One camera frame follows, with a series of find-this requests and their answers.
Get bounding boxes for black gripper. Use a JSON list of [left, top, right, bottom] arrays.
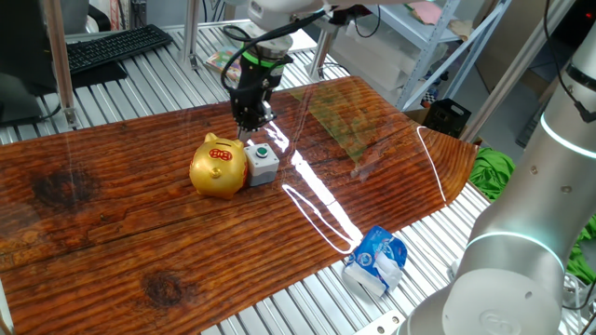
[[229, 62, 286, 143]]

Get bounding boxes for golden piggy bank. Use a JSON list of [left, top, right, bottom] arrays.
[[188, 132, 250, 200]]

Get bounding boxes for grey push button box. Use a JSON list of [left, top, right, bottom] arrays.
[[242, 142, 281, 189]]

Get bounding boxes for colourful book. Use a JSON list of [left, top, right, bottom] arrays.
[[204, 45, 243, 83]]

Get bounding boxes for white storage box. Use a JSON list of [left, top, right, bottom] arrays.
[[325, 18, 448, 103]]

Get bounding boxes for black keyboard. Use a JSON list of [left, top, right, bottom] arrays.
[[64, 22, 176, 75]]

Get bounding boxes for wood pattern table mat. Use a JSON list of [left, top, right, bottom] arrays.
[[0, 74, 481, 335]]

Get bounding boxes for blue tissue pack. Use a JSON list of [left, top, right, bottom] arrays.
[[342, 225, 409, 298]]

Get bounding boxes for white metal shelf rack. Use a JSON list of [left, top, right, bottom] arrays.
[[367, 0, 511, 113]]

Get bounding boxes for black plastic crate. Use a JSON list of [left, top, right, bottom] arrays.
[[421, 97, 472, 140]]

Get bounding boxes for pink cloth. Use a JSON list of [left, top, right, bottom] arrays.
[[409, 0, 443, 27]]

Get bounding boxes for black monitor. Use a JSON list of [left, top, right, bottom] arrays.
[[0, 0, 129, 127]]

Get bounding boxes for green cloth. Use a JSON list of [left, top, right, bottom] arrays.
[[467, 146, 596, 285]]

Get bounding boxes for brown cardboard box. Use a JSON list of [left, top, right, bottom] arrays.
[[474, 0, 550, 94]]

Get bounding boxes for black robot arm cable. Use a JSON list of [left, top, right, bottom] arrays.
[[542, 0, 596, 125], [219, 8, 327, 92]]

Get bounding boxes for aluminium frame post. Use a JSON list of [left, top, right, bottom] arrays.
[[41, 0, 80, 129], [179, 0, 204, 71]]

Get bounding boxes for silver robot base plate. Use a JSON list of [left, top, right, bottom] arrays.
[[351, 309, 406, 335]]

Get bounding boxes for aluminium frame strut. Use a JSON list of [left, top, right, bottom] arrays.
[[458, 0, 576, 143]]

